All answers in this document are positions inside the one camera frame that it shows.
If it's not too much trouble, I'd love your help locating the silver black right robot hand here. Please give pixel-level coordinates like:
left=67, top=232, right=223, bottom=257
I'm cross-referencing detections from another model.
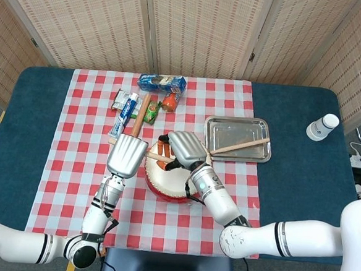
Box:
left=155, top=129, right=210, bottom=174

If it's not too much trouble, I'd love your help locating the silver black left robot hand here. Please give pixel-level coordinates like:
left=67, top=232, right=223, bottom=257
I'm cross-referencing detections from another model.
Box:
left=105, top=132, right=149, bottom=181

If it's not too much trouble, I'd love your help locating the light wooden drumstick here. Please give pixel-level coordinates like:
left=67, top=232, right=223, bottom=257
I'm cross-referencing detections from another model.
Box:
left=106, top=137, right=172, bottom=164
left=211, top=134, right=271, bottom=158

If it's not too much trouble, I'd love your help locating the red drum with white skin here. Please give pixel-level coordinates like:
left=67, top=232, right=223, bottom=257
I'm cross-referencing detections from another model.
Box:
left=141, top=131, right=216, bottom=207

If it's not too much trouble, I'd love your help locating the white blue toothpaste tube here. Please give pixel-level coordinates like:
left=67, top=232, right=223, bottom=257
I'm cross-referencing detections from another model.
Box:
left=108, top=90, right=141, bottom=140

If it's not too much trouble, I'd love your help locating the wooden rolling pin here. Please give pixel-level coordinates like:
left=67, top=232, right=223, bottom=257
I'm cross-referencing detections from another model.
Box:
left=130, top=92, right=152, bottom=139

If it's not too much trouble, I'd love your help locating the stainless steel tray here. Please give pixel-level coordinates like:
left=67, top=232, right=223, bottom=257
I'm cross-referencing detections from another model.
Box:
left=201, top=114, right=274, bottom=165

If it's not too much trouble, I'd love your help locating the orange snack packet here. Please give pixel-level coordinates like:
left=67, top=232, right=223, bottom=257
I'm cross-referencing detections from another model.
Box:
left=161, top=90, right=182, bottom=114

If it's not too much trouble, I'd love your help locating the green snack packet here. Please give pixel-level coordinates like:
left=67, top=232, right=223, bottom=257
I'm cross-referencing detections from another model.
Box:
left=130, top=98, right=161, bottom=125

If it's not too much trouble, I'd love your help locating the red white checkered tablecloth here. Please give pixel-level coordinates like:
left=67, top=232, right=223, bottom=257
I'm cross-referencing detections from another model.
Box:
left=23, top=65, right=272, bottom=260

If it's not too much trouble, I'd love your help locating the silver brown foil packet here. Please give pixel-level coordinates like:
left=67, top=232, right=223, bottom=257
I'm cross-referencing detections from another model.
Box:
left=111, top=88, right=132, bottom=111

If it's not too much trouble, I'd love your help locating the blue cookie package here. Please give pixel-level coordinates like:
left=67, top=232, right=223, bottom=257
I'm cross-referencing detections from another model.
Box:
left=136, top=72, right=188, bottom=95

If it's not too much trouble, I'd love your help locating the dark blue chair seat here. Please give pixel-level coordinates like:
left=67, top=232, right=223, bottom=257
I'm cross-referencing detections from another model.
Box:
left=101, top=247, right=235, bottom=271

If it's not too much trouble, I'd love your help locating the woven bamboo folding screen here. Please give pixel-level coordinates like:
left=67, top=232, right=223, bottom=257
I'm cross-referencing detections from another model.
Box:
left=0, top=0, right=361, bottom=133

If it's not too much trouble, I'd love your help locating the white plastic bottle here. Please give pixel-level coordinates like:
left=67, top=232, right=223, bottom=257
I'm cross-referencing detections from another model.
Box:
left=305, top=111, right=341, bottom=144

